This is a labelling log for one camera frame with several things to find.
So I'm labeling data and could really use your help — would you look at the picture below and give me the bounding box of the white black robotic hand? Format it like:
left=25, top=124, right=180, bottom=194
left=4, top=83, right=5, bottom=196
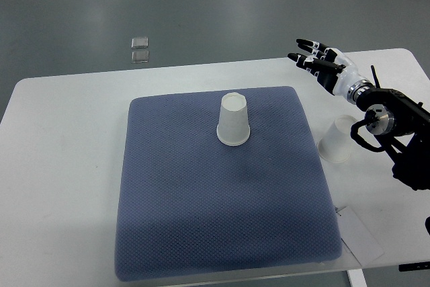
left=288, top=39, right=371, bottom=103

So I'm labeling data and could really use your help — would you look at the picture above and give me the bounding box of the white paper cup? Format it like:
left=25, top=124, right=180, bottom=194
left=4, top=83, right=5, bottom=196
left=317, top=115, right=357, bottom=163
left=216, top=92, right=251, bottom=147

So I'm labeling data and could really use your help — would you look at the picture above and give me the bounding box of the white paper cup on cushion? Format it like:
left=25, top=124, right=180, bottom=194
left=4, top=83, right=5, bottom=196
left=216, top=92, right=251, bottom=147

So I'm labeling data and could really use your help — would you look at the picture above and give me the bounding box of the white paper tag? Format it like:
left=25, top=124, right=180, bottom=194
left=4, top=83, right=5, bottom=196
left=337, top=207, right=384, bottom=266

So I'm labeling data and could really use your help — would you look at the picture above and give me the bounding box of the blue textured foam cushion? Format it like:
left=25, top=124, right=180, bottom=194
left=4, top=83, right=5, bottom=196
left=115, top=86, right=342, bottom=282

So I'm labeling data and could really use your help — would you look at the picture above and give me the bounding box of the upper metal floor plate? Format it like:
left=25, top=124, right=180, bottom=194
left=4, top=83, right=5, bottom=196
left=131, top=36, right=148, bottom=49

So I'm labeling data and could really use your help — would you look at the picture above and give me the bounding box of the white table leg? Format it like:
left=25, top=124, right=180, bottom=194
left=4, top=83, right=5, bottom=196
left=347, top=269, right=368, bottom=287

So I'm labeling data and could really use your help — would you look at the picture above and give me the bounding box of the black table control panel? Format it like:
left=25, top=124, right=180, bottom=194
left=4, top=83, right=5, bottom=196
left=398, top=261, right=430, bottom=272

